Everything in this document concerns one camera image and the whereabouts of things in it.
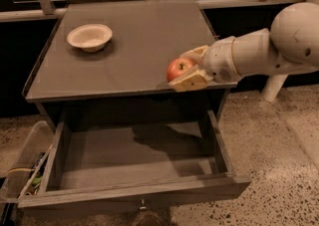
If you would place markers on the clear plastic bin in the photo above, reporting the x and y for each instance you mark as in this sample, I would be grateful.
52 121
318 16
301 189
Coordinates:
34 151

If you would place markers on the red apple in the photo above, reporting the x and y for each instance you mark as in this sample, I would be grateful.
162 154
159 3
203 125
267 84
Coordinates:
178 67

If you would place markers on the open grey top drawer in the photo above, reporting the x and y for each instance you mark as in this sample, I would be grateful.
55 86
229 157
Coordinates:
97 167

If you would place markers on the grey cabinet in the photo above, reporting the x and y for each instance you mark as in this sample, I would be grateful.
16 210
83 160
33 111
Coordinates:
126 80

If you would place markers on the metal drawer knob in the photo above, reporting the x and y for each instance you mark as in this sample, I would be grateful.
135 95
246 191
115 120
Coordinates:
143 206

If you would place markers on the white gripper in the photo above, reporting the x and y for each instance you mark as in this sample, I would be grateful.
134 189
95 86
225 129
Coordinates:
219 59

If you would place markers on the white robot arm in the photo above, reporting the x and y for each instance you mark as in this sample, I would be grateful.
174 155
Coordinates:
289 47

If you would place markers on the white paper bowl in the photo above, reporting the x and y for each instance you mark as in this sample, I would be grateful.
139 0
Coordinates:
90 38

